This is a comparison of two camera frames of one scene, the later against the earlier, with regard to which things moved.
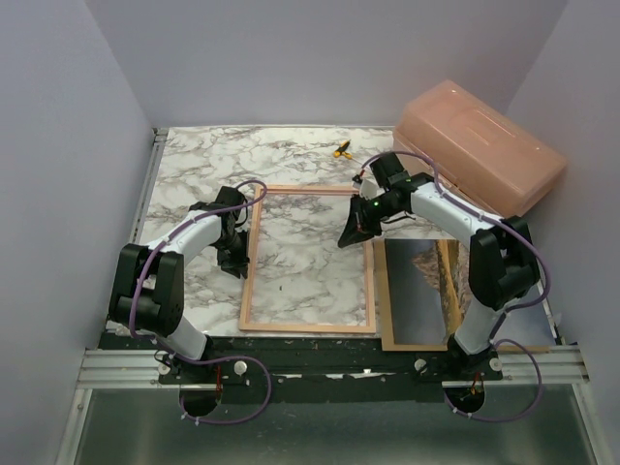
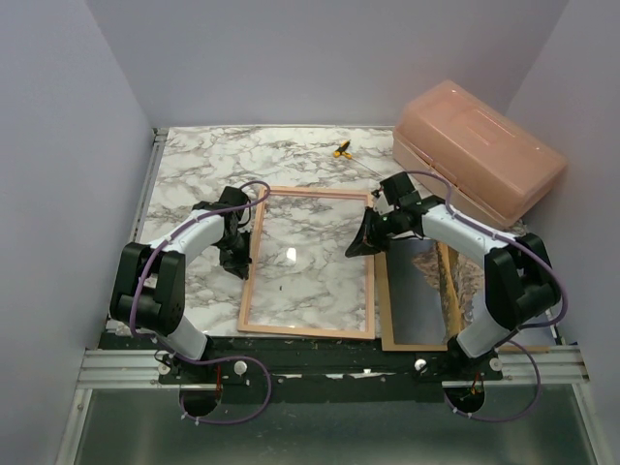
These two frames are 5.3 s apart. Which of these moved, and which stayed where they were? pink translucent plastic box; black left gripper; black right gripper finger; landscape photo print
Moved: black right gripper finger
Stayed: landscape photo print; pink translucent plastic box; black left gripper
